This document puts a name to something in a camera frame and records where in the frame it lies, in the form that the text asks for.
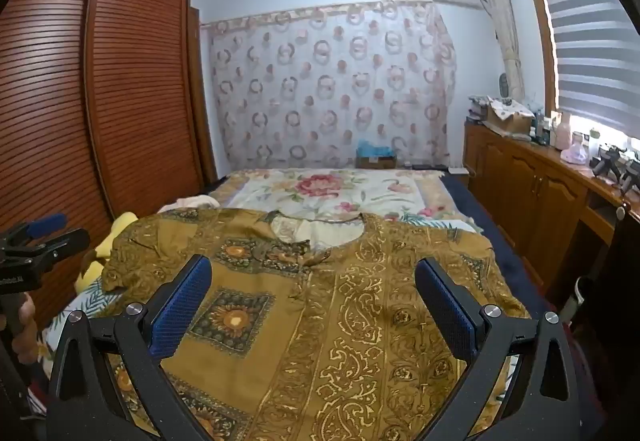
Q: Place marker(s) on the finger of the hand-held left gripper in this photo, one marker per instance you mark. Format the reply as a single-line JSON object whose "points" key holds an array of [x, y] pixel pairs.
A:
{"points": [[47, 224], [67, 243]]}

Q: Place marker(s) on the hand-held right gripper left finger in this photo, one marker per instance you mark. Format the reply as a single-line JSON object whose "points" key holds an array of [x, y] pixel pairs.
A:
{"points": [[180, 306]]}

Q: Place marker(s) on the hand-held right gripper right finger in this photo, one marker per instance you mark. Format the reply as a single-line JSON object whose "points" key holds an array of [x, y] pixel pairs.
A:
{"points": [[450, 316]]}

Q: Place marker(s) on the brown patterned shirt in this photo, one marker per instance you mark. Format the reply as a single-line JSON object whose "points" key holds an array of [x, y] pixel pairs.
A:
{"points": [[320, 321]]}

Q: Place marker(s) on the person's left hand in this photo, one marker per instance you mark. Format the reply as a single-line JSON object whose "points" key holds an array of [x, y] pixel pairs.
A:
{"points": [[25, 326]]}

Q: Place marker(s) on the yellow plush toy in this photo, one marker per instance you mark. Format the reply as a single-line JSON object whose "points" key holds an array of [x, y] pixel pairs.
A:
{"points": [[117, 231]]}

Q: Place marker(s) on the leaf print bed sheet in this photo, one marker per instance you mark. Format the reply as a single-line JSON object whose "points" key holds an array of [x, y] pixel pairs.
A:
{"points": [[92, 301]]}

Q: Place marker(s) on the dark blue bed sheet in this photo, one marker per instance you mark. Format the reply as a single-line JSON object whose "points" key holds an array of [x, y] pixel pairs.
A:
{"points": [[505, 266]]}

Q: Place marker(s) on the pale pink cloth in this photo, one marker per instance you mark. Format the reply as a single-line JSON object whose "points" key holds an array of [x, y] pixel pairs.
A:
{"points": [[187, 202]]}

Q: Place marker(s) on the wooden louvered wardrobe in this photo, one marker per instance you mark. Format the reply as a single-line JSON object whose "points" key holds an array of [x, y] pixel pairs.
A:
{"points": [[125, 96]]}

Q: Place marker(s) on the wooden sideboard cabinet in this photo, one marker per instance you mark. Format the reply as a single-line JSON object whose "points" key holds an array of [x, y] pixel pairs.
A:
{"points": [[525, 186]]}

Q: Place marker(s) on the cardboard box with blue cloth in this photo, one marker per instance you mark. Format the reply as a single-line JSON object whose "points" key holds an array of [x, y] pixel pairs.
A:
{"points": [[376, 162]]}

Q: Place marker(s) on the pink plastic bag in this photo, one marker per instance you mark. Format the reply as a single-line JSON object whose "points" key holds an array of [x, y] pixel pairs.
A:
{"points": [[574, 155]]}

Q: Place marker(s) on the open cardboard box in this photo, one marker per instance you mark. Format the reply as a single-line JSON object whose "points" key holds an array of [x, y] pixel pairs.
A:
{"points": [[510, 121]]}

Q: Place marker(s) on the stack of small boxes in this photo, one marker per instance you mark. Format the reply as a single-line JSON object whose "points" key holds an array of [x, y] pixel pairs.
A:
{"points": [[477, 111]]}

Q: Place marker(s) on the pink bottle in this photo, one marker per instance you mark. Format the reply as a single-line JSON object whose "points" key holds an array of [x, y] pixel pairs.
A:
{"points": [[563, 133]]}

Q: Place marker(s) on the black hand-held device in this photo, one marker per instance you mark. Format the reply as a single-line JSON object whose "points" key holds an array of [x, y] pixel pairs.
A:
{"points": [[606, 161], [631, 173]]}

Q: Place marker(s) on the white bottle green cap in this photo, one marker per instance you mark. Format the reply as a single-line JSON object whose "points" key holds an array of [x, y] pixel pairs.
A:
{"points": [[595, 143]]}

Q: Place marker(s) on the small grey fan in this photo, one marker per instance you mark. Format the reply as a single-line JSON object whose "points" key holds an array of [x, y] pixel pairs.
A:
{"points": [[506, 85]]}

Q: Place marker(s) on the circle print sheer curtain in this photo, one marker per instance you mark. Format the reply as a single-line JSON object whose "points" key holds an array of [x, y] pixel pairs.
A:
{"points": [[325, 86]]}

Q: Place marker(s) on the tied beige curtain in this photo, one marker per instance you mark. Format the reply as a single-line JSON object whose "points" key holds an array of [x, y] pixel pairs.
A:
{"points": [[502, 21]]}

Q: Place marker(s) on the grey zebra window blind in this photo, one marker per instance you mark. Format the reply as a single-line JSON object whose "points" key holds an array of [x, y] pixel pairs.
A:
{"points": [[590, 46]]}

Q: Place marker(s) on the wooden window frame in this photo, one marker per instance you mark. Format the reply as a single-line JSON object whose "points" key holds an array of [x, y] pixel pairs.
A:
{"points": [[542, 21]]}

